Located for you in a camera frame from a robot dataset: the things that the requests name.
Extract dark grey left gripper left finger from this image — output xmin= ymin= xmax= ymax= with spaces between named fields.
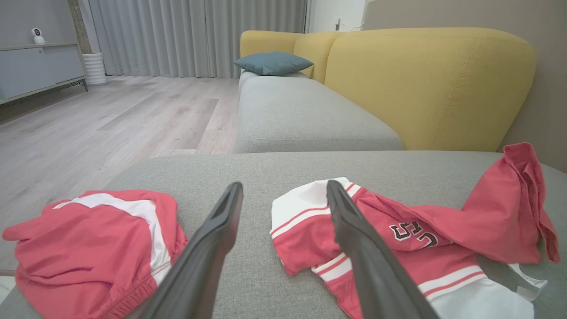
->
xmin=128 ymin=182 xmax=244 ymax=319

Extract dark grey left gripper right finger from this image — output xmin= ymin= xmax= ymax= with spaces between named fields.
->
xmin=326 ymin=179 xmax=440 ymax=319

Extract red shorts with white stripe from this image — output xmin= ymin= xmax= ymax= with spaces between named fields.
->
xmin=2 ymin=190 xmax=189 ymax=319

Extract red basketball jersey with number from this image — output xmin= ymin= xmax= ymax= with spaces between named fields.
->
xmin=269 ymin=143 xmax=560 ymax=319

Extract large yellow sofa backrest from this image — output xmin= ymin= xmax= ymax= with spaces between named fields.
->
xmin=325 ymin=27 xmax=536 ymax=152

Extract blue throw pillow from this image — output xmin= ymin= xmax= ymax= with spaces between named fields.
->
xmin=233 ymin=51 xmax=314 ymax=77

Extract white ribbed floor pot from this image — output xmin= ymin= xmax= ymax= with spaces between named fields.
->
xmin=82 ymin=53 xmax=108 ymax=86

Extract grey pleated curtain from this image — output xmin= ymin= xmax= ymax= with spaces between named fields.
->
xmin=79 ymin=0 xmax=308 ymax=79

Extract grey sideboard cabinet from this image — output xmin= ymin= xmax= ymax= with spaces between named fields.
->
xmin=0 ymin=43 xmax=88 ymax=105

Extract brown wooden pillar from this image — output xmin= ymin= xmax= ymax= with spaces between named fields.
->
xmin=67 ymin=0 xmax=93 ymax=54

